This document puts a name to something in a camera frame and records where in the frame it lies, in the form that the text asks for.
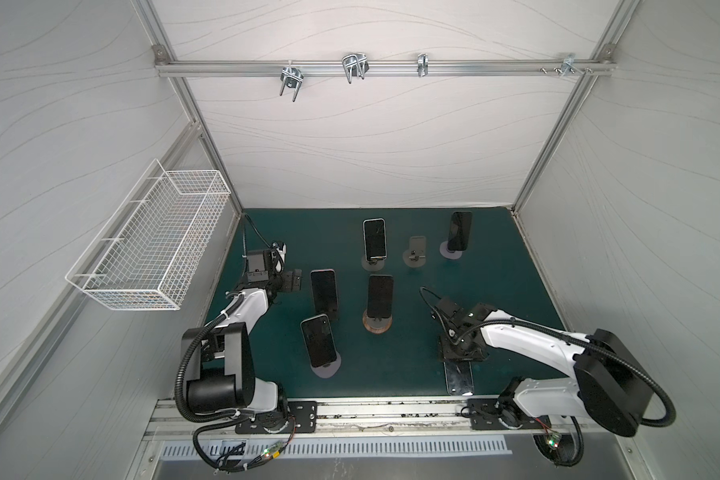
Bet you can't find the phone from lilac front stand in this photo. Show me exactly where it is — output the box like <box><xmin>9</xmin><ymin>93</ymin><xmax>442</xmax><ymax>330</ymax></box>
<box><xmin>300</xmin><ymin>314</ymin><xmax>338</xmax><ymax>368</ymax></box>

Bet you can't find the lilac phone stand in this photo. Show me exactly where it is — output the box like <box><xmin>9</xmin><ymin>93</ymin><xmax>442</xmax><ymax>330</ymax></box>
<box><xmin>311</xmin><ymin>353</ymin><xmax>342</xmax><ymax>379</ymax></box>
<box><xmin>439</xmin><ymin>241</ymin><xmax>463</xmax><ymax>260</ymax></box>

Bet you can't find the pink phone on black stand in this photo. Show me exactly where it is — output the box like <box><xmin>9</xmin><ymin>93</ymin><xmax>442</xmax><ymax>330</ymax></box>
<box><xmin>310</xmin><ymin>269</ymin><xmax>339</xmax><ymax>321</ymax></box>

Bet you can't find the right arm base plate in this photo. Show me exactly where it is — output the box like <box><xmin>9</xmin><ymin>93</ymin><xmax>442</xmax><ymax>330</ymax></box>
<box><xmin>459</xmin><ymin>397</ymin><xmax>551</xmax><ymax>431</ymax></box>

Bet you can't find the phone from grey stand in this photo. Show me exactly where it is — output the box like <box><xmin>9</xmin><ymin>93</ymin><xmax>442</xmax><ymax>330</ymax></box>
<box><xmin>443</xmin><ymin>360</ymin><xmax>475</xmax><ymax>397</ymax></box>

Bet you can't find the white wire basket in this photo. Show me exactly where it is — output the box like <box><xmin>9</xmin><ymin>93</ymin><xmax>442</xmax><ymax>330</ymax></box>
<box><xmin>65</xmin><ymin>159</ymin><xmax>230</xmax><ymax>311</ymax></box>

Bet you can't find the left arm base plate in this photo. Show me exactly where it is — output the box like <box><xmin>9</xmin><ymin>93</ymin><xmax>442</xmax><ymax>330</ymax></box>
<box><xmin>235</xmin><ymin>401</ymin><xmax>317</xmax><ymax>435</ymax></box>

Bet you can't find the phone from lilac back stand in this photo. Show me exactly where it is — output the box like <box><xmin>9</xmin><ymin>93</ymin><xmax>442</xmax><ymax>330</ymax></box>
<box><xmin>446</xmin><ymin>211</ymin><xmax>473</xmax><ymax>252</ymax></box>

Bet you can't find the aluminium front rail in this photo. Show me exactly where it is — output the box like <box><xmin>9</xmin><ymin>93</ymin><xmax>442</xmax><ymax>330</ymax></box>
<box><xmin>143</xmin><ymin>392</ymin><xmax>636</xmax><ymax>439</ymax></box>

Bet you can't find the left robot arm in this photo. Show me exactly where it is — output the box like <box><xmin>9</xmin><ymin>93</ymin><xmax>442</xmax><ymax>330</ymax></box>
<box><xmin>174</xmin><ymin>242</ymin><xmax>300</xmax><ymax>431</ymax></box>

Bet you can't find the lilac back phone stand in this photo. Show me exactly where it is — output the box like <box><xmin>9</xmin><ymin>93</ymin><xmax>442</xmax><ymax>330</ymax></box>
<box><xmin>439</xmin><ymin>241</ymin><xmax>463</xmax><ymax>260</ymax></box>

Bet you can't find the metal bracket with bolts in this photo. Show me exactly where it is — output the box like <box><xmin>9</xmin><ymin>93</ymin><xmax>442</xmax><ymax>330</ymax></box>
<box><xmin>540</xmin><ymin>54</ymin><xmax>594</xmax><ymax>78</ymax></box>

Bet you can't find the white round phone stand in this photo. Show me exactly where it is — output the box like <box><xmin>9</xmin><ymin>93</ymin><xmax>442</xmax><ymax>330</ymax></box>
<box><xmin>361</xmin><ymin>257</ymin><xmax>385</xmax><ymax>272</ymax></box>

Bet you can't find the aluminium crossbar rail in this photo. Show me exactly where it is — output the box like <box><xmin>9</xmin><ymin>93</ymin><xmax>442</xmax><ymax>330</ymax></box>
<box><xmin>156</xmin><ymin>57</ymin><xmax>617</xmax><ymax>78</ymax></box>

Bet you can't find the phone from lilac stand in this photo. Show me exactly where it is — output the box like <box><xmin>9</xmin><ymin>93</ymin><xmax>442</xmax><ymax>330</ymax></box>
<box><xmin>446</xmin><ymin>211</ymin><xmax>473</xmax><ymax>252</ymax></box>
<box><xmin>300</xmin><ymin>314</ymin><xmax>338</xmax><ymax>368</ymax></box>

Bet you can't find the phone on wooden stand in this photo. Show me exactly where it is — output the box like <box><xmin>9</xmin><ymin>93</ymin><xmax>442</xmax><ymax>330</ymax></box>
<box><xmin>367</xmin><ymin>275</ymin><xmax>394</xmax><ymax>318</ymax></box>

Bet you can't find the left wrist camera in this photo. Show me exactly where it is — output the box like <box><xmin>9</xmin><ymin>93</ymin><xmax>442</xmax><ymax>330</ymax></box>
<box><xmin>270</xmin><ymin>241</ymin><xmax>287</xmax><ymax>273</ymax></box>

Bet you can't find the wooden round phone stand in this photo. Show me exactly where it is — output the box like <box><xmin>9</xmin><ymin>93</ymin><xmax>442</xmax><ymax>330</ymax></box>
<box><xmin>362</xmin><ymin>311</ymin><xmax>393</xmax><ymax>335</ymax></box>

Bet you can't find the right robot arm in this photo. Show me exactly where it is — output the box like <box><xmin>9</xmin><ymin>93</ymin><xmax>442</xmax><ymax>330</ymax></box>
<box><xmin>430</xmin><ymin>298</ymin><xmax>677</xmax><ymax>437</ymax></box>

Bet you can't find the white slotted cable duct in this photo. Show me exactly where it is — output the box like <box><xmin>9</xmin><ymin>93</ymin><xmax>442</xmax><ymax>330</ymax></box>
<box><xmin>160</xmin><ymin>435</ymin><xmax>513</xmax><ymax>461</ymax></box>

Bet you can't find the metal u-bolt on crossbar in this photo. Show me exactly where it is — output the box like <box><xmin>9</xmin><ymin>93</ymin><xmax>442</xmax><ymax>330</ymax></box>
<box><xmin>341</xmin><ymin>53</ymin><xmax>369</xmax><ymax>84</ymax></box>

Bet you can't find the lilac front phone stand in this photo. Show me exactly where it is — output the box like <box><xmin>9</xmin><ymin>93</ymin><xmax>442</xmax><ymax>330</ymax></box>
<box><xmin>311</xmin><ymin>353</ymin><xmax>342</xmax><ymax>379</ymax></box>

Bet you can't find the grey round phone stand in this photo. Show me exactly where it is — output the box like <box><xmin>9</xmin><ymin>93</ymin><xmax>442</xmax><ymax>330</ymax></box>
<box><xmin>403</xmin><ymin>235</ymin><xmax>427</xmax><ymax>268</ymax></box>

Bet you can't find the metal clamp on crossbar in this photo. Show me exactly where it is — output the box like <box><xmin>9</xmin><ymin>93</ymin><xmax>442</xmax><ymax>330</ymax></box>
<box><xmin>279</xmin><ymin>66</ymin><xmax>304</xmax><ymax>102</ymax></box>

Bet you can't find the phone on white stand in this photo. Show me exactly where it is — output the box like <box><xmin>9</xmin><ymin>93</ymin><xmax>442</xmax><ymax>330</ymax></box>
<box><xmin>362</xmin><ymin>218</ymin><xmax>387</xmax><ymax>263</ymax></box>

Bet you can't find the small metal bracket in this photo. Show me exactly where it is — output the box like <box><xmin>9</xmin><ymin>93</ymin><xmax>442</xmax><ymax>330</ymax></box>
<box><xmin>417</xmin><ymin>53</ymin><xmax>429</xmax><ymax>78</ymax></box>

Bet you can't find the green table mat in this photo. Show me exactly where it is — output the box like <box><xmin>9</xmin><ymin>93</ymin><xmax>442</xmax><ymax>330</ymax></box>
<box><xmin>210</xmin><ymin>208</ymin><xmax>562</xmax><ymax>398</ymax></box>

